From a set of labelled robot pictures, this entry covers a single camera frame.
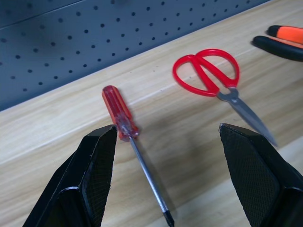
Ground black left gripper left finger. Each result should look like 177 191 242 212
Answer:
23 124 118 227

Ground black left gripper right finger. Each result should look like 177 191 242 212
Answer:
219 122 303 227

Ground grey pegboard panel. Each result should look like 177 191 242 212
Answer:
0 0 275 111

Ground red handled screwdriver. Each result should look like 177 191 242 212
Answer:
102 85 175 227

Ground red handled scissors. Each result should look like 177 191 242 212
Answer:
172 48 279 148

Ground black and orange handled pliers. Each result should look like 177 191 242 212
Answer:
251 25 303 62

